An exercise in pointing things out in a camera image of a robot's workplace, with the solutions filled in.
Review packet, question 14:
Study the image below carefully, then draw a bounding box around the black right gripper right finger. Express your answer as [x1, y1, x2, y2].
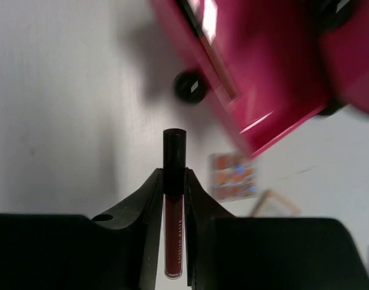
[184, 169, 369, 289]

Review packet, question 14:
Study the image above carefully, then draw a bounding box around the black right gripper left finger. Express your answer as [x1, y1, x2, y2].
[0, 169, 163, 289]

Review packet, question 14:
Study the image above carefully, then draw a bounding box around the dark red lip gloss tube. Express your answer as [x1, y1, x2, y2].
[163, 128, 186, 279]

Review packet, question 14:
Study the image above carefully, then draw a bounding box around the small palette near right arm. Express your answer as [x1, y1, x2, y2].
[249, 190, 301, 218]

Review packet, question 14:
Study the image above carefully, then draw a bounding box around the floral pink palette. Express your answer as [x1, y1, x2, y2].
[210, 152, 257, 202]

